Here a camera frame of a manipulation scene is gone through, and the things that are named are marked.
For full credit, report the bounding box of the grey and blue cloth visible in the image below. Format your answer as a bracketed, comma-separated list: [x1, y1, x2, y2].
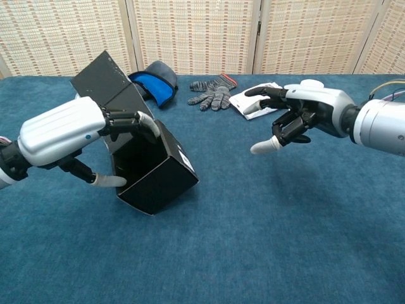
[128, 60, 178, 109]

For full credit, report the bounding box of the white plastic package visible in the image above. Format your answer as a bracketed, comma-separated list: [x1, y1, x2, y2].
[228, 82, 287, 120]

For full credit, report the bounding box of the black paper box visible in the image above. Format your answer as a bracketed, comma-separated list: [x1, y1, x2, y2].
[70, 49, 200, 216]

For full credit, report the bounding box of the grey knit glove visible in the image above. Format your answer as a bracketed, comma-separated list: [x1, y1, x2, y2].
[187, 73, 238, 111]

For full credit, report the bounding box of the woven folding screen panel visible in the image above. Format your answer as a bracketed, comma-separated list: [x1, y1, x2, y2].
[354, 0, 405, 75]
[0, 0, 137, 79]
[125, 0, 263, 75]
[252, 0, 382, 75]

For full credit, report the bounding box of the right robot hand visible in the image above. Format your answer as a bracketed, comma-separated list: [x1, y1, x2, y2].
[242, 84, 356, 155]

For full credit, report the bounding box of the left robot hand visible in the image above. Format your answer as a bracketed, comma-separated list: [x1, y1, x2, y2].
[17, 96, 161, 189]

